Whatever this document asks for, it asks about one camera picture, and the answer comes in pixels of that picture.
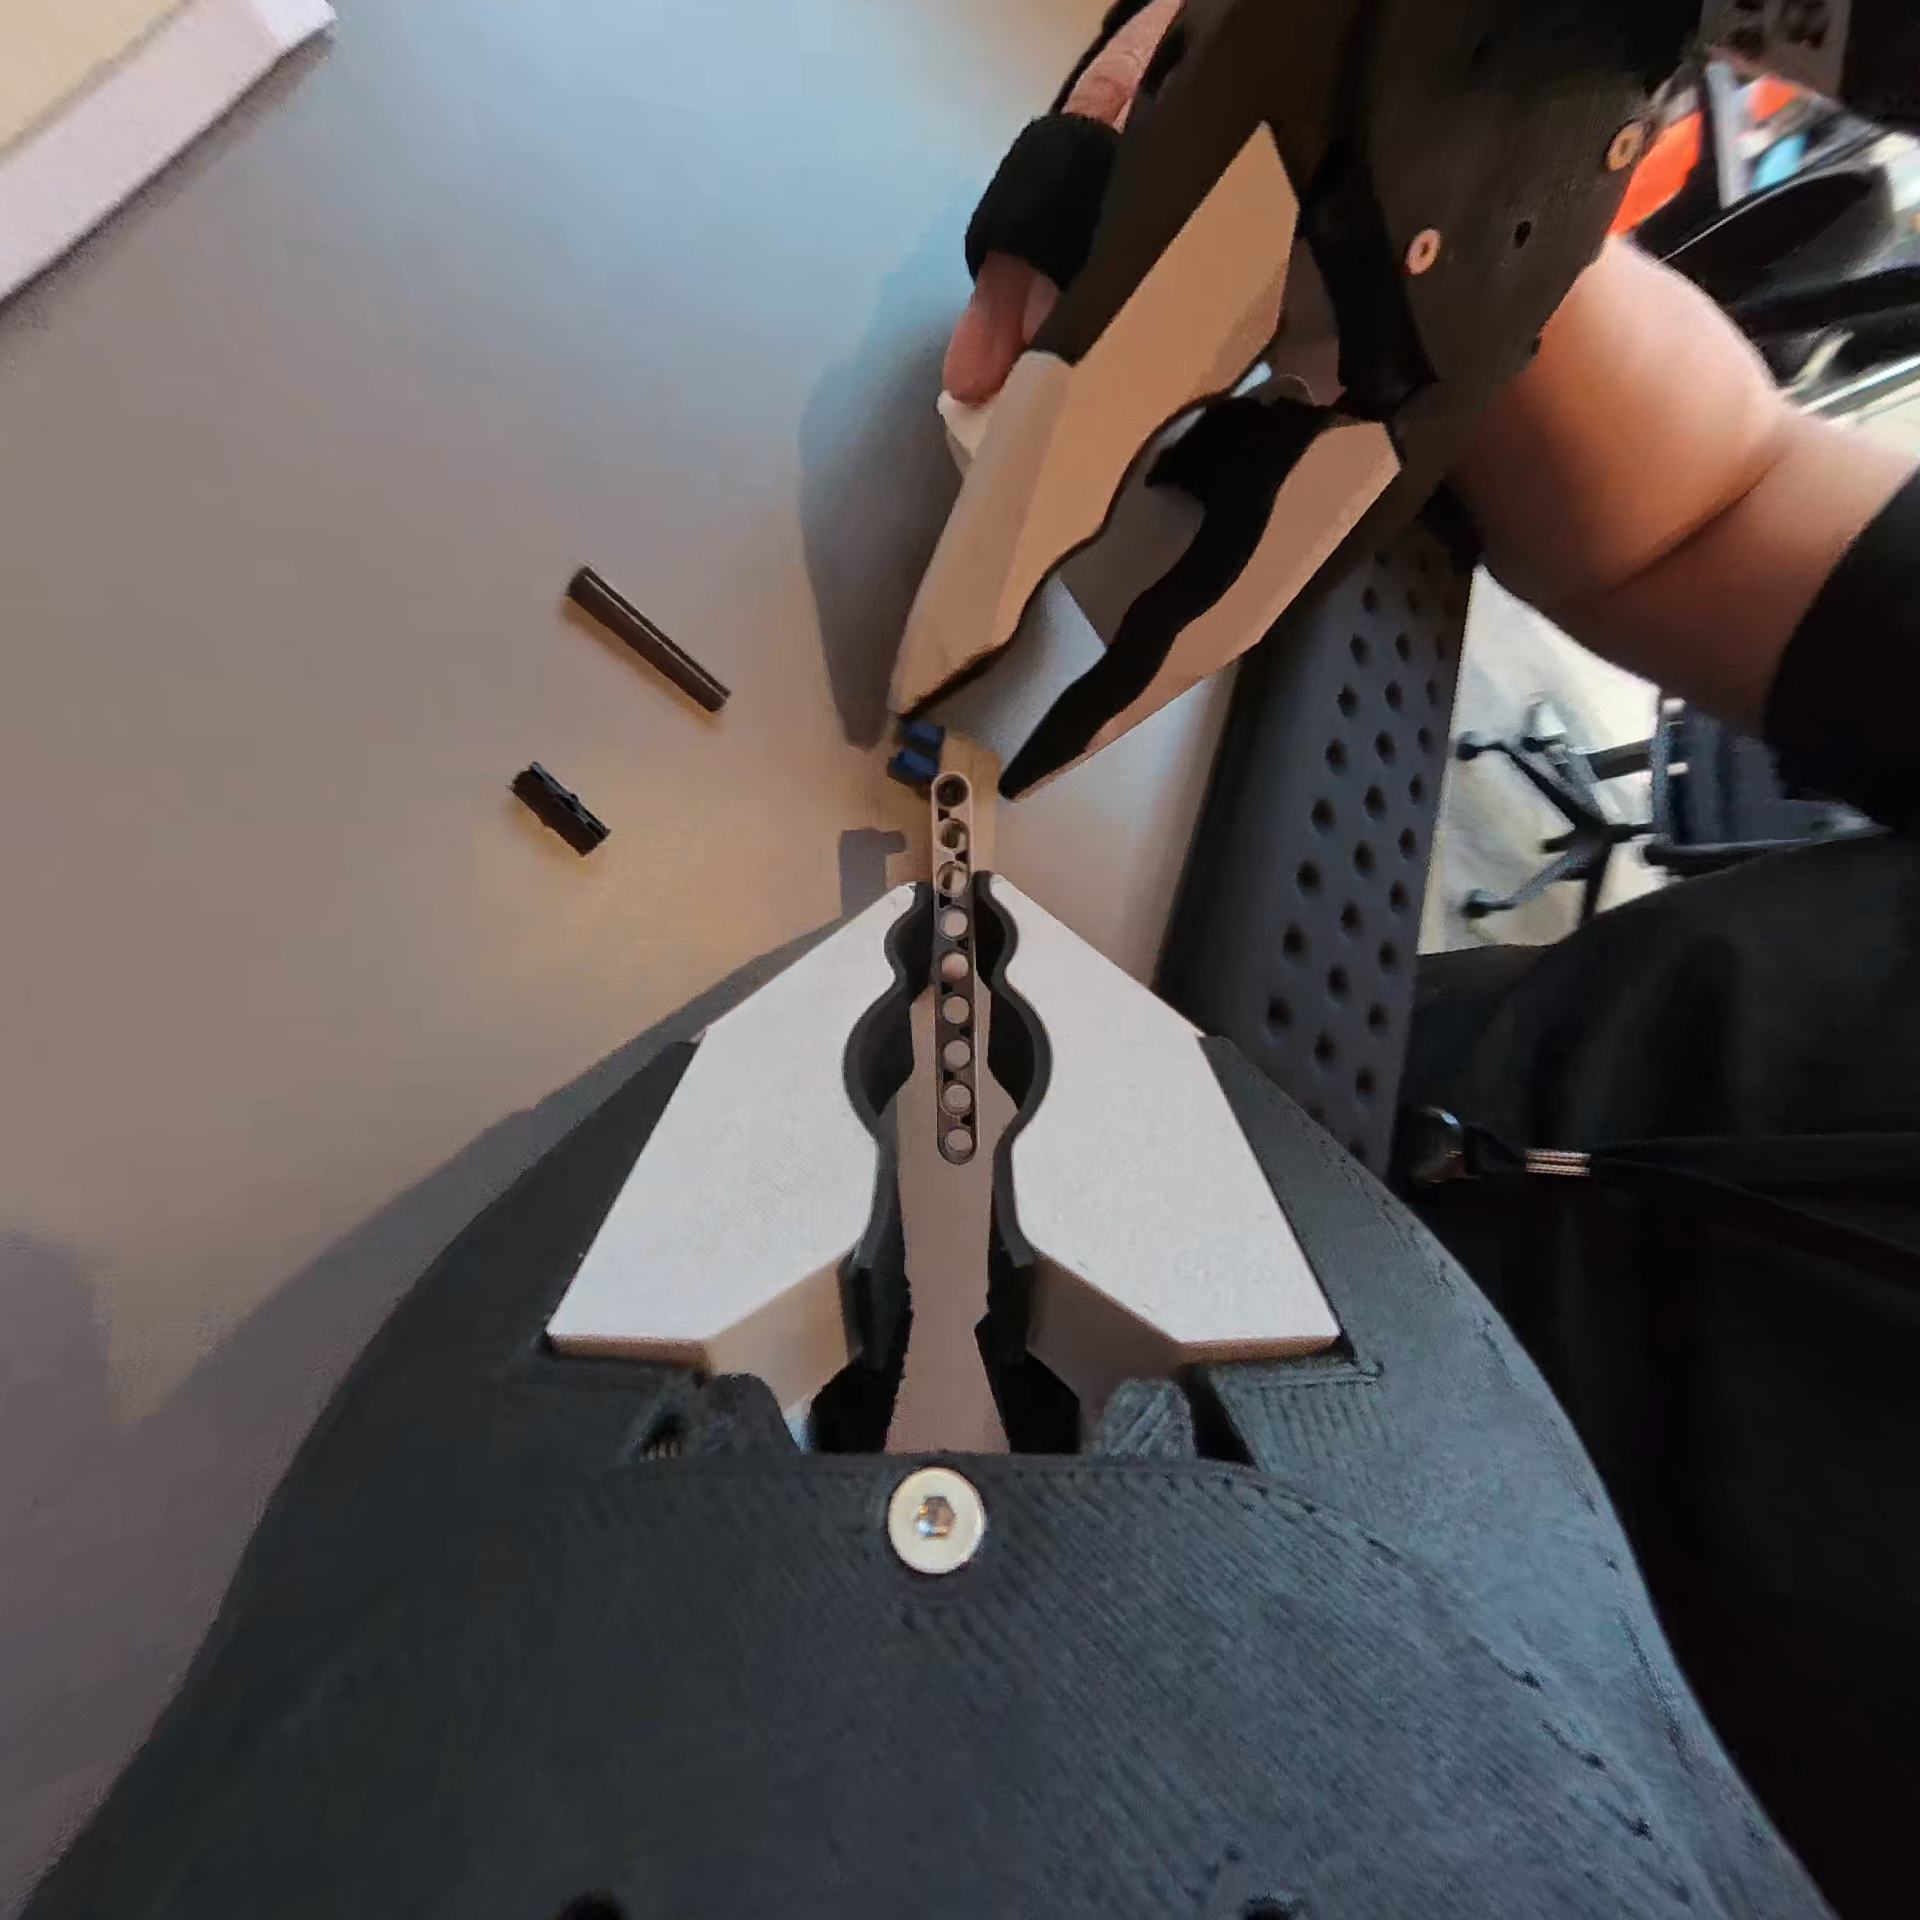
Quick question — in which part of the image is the grey L-beam with blue pins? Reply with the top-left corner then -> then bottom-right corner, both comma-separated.
888,575 -> 1116,793

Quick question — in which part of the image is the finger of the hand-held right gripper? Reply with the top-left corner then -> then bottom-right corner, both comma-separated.
997,393 -> 1407,800
887,123 -> 1304,720

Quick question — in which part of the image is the grey desk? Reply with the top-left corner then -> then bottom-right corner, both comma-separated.
0,0 -> 1247,1906

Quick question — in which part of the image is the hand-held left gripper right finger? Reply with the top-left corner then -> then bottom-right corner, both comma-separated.
975,873 -> 1343,1453

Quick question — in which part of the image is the person's right hand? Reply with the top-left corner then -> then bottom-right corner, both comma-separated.
941,0 -> 1186,407

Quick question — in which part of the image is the black office chair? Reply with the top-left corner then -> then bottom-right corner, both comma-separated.
1456,697 -> 1876,923

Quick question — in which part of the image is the long grey holed beam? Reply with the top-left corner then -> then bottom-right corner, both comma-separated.
931,768 -> 998,1162

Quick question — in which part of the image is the person's black clothing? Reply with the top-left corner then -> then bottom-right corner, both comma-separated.
1394,480 -> 1920,1920

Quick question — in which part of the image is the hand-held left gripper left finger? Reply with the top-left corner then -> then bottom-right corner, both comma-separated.
546,882 -> 940,1453

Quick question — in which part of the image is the short black connector pin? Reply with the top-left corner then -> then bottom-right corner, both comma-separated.
512,760 -> 613,856

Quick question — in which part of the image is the thin dark axle rod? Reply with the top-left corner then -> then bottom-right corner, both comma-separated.
566,566 -> 731,713

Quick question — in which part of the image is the person's right forearm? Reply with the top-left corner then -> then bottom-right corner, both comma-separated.
1440,239 -> 1920,721

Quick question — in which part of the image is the open instruction booklet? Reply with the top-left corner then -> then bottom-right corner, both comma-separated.
0,0 -> 339,301

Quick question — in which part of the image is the black studded pad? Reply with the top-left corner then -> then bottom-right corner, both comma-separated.
1155,510 -> 1478,1178

